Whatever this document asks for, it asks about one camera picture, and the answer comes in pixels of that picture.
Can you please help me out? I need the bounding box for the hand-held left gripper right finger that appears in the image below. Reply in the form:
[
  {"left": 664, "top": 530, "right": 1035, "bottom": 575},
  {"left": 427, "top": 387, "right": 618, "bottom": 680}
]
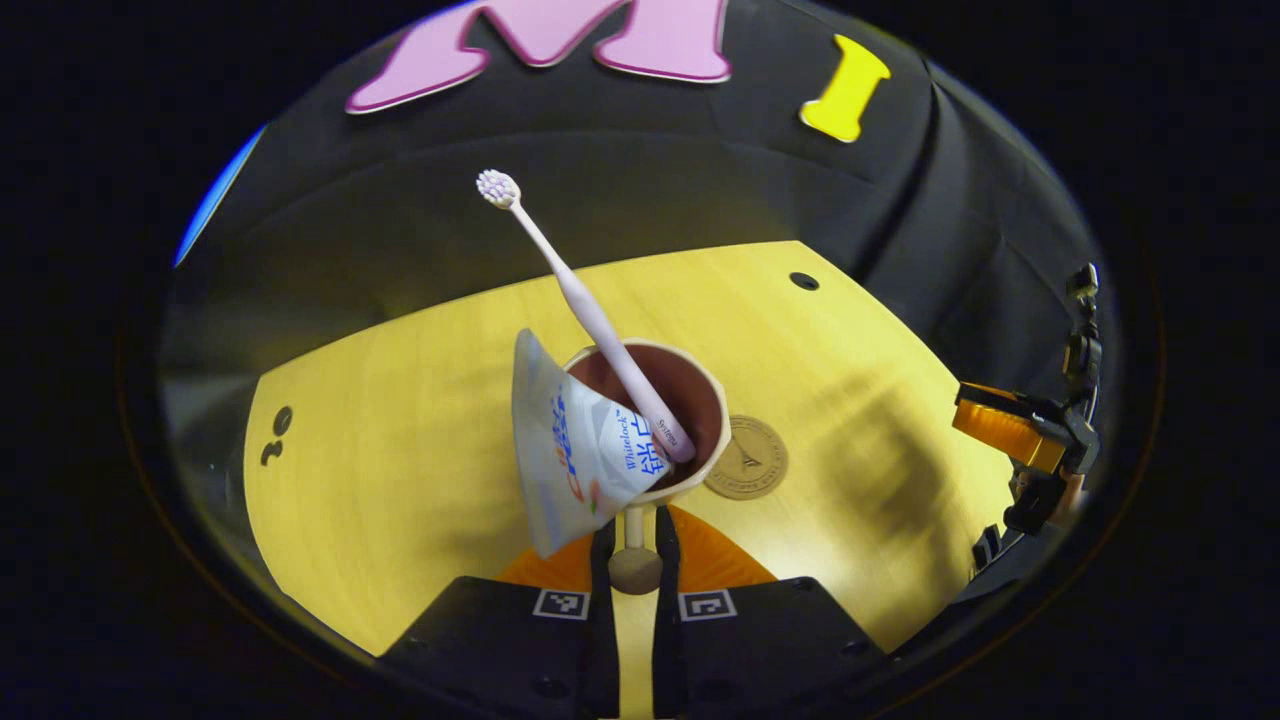
[{"left": 653, "top": 505, "right": 887, "bottom": 720}]

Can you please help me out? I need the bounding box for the white toothpaste tube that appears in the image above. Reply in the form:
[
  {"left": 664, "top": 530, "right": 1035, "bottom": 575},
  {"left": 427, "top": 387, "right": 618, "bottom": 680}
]
[{"left": 512, "top": 328, "right": 673, "bottom": 559}]

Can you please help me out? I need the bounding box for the black backdrop cloth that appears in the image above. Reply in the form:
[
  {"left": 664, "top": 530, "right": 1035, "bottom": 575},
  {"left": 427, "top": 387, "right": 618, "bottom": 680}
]
[{"left": 160, "top": 0, "right": 1111, "bottom": 421}]

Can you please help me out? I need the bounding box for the white toothbrush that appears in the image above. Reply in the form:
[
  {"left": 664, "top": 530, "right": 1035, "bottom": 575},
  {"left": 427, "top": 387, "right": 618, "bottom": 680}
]
[{"left": 476, "top": 169, "right": 697, "bottom": 464}]

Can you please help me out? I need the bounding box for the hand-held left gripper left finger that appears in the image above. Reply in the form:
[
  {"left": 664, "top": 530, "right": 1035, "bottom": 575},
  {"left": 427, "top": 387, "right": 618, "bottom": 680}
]
[{"left": 383, "top": 518, "right": 619, "bottom": 720}]

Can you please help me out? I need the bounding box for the round wooden coaster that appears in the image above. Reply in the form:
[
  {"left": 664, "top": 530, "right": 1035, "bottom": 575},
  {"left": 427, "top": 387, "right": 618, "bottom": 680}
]
[{"left": 703, "top": 415, "right": 789, "bottom": 500}]

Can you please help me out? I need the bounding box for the beige cup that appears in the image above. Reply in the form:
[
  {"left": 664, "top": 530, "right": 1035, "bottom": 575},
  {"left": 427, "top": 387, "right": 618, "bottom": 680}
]
[{"left": 560, "top": 338, "right": 731, "bottom": 596}]

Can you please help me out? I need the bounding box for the wooden desktop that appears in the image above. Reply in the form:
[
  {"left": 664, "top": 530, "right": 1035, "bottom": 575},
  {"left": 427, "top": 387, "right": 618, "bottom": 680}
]
[{"left": 243, "top": 240, "right": 1016, "bottom": 656}]

